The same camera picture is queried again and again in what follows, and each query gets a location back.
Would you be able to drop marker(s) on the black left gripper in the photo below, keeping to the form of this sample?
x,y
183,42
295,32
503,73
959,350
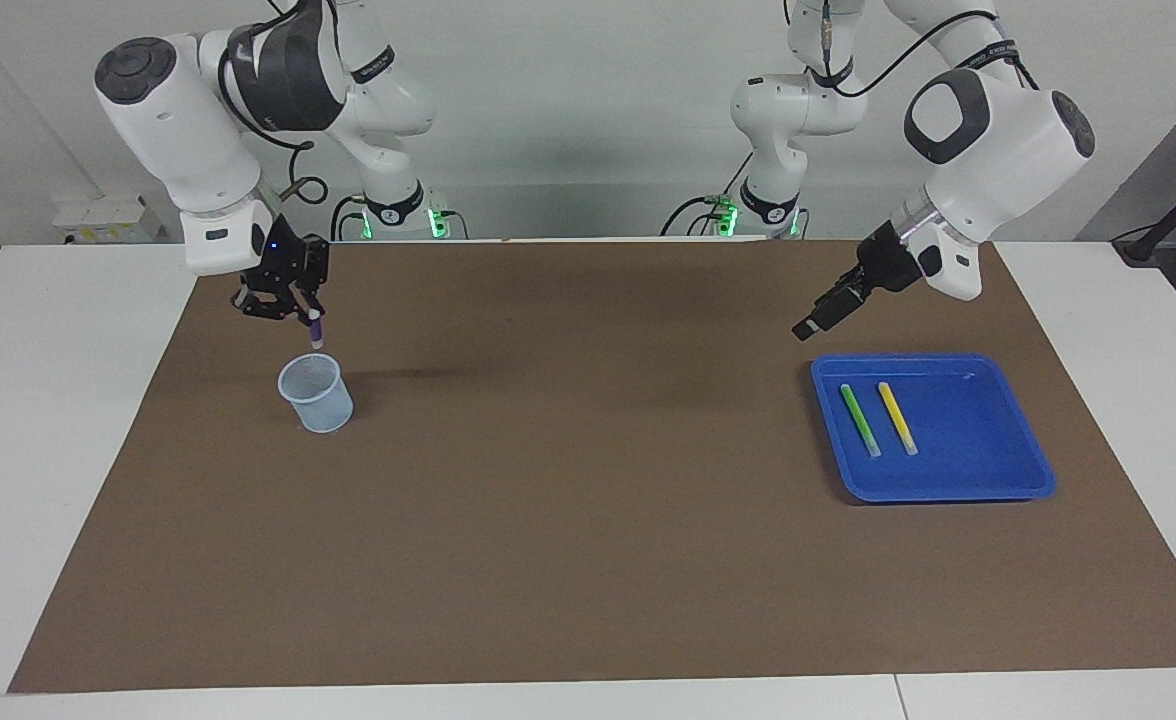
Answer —
x,y
888,262

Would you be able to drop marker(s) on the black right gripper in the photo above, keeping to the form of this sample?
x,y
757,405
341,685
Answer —
x,y
288,262

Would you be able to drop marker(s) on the purple highlighter pen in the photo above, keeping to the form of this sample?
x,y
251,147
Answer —
x,y
316,330

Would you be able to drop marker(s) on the green highlighter pen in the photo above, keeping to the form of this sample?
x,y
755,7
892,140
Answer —
x,y
860,420

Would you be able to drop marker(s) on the yellow highlighter pen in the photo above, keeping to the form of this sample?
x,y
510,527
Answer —
x,y
898,418

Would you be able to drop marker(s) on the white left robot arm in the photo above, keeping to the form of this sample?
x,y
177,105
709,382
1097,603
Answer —
x,y
998,140

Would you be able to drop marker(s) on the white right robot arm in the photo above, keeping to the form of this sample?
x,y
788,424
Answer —
x,y
178,130

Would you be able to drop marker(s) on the blue plastic tray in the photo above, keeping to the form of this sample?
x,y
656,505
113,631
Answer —
x,y
968,450

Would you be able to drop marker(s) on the translucent plastic pen cup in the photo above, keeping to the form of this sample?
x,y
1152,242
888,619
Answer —
x,y
323,412

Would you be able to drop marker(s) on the white power strip box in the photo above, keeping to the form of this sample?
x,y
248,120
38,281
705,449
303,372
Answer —
x,y
108,220

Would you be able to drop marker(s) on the brown table mat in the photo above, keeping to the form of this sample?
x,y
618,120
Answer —
x,y
548,500

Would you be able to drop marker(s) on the black stand pole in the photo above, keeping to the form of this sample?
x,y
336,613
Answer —
x,y
1168,215

